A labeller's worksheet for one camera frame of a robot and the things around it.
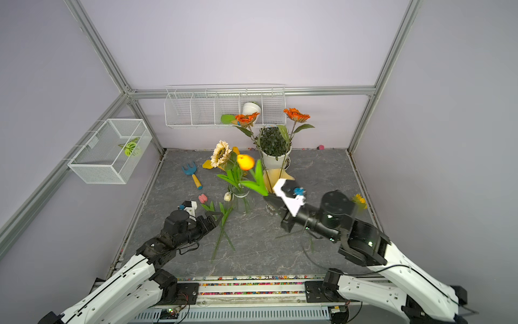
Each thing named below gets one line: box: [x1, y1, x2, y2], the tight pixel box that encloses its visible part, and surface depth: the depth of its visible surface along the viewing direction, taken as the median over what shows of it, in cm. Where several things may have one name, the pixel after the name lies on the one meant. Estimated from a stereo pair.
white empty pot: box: [242, 101, 262, 116], surface depth 95 cm
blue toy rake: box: [182, 162, 204, 190], surface depth 114 cm
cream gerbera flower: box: [210, 139, 233, 169], surface depth 64 cm
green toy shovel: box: [220, 114, 236, 125], surface depth 101 cm
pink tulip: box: [198, 193, 208, 204], surface depth 99 cm
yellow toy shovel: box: [202, 159, 214, 170], surface depth 118 cm
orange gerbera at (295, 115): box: [277, 107, 315, 179], surface depth 78 cm
